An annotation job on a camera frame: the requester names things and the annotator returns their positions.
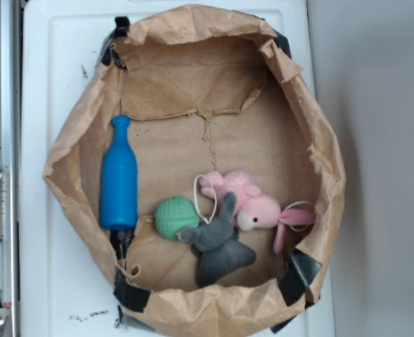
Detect green textured ball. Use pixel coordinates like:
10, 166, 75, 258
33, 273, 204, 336
154, 196, 200, 241

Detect brown paper bag bin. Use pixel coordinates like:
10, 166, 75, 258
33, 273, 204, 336
44, 5, 346, 336

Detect pink plush bunny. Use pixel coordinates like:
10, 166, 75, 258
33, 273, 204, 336
198, 171, 316, 254

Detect grey plush toy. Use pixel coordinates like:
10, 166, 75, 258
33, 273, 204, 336
178, 192, 257, 287

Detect blue plastic bottle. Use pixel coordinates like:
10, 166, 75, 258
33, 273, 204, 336
100, 116, 138, 231

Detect aluminium frame rail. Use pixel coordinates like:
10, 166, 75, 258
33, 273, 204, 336
0, 1, 22, 336

